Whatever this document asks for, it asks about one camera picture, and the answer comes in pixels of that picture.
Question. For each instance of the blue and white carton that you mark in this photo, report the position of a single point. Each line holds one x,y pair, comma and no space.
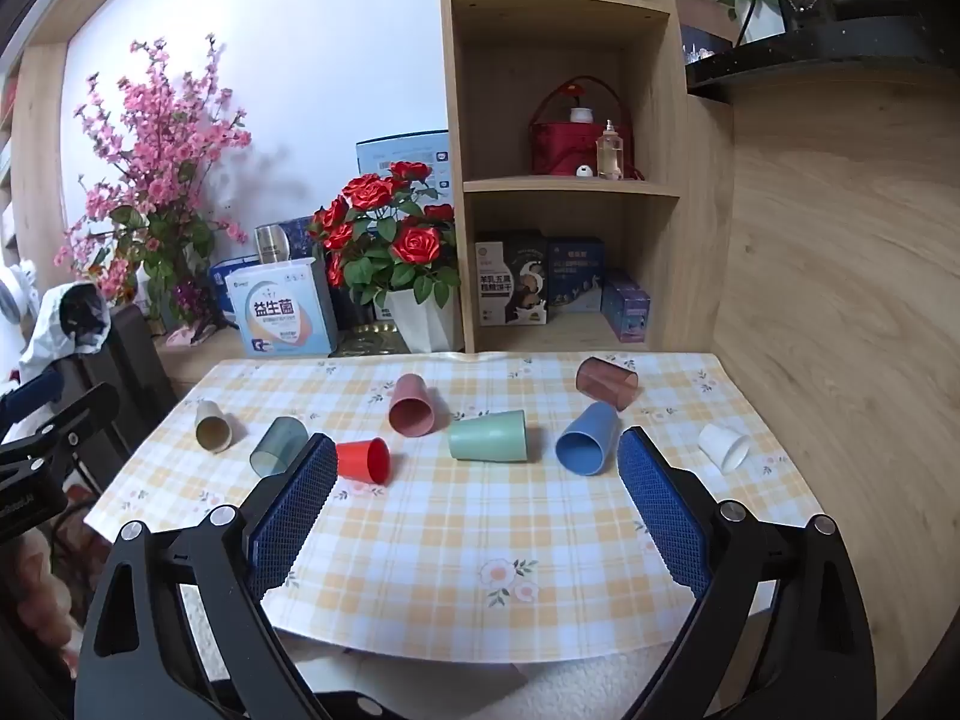
390,150

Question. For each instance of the yellow checked tablecloth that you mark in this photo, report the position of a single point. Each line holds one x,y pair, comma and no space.
465,525

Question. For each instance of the glass bottle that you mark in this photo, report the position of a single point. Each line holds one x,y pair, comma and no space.
610,157

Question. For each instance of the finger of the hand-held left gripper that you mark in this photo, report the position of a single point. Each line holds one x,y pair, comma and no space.
79,412
34,392

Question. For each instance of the white cup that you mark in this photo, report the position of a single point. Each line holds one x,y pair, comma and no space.
720,446

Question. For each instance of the blue cup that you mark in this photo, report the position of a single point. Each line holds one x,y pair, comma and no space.
589,439

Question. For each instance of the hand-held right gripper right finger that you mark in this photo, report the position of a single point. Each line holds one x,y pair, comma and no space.
660,499

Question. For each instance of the red cup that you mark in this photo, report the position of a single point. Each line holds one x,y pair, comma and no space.
360,460

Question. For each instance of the small white round gadget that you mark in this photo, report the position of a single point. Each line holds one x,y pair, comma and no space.
586,172

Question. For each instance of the white box blue label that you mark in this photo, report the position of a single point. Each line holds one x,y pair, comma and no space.
277,311

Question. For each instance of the golden tray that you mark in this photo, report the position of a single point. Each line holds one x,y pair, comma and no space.
367,341

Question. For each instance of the dark biscuit box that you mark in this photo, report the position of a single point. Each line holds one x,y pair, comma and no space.
510,281

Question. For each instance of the black shelf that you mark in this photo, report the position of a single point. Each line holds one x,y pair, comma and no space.
825,49

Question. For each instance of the red basket bag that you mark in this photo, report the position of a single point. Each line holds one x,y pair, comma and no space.
559,146

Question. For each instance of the purple blue box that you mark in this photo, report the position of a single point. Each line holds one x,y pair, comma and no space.
626,307

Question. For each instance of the red rose plant white pot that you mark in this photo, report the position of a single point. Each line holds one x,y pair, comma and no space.
416,244

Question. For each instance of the black chair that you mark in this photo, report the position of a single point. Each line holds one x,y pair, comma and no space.
135,375

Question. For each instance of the pink cup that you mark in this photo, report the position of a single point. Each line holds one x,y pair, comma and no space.
412,409

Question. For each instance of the dark blue box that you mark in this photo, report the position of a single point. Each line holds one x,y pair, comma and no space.
576,274

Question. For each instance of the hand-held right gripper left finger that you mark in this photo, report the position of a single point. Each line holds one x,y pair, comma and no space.
296,499

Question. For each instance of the green cup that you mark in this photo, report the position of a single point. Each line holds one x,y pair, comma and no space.
491,436

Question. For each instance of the wooden shelf unit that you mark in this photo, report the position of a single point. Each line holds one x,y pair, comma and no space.
454,165

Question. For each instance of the white cloth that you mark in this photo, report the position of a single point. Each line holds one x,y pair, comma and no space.
49,330

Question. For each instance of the beige cup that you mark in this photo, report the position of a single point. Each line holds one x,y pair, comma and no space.
214,431

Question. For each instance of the clear maroon cup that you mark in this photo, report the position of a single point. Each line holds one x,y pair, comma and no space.
604,382

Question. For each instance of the pink blossom bouquet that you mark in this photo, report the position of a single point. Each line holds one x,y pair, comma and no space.
161,165

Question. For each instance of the clear grey cup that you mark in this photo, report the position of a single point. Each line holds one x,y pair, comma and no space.
274,450

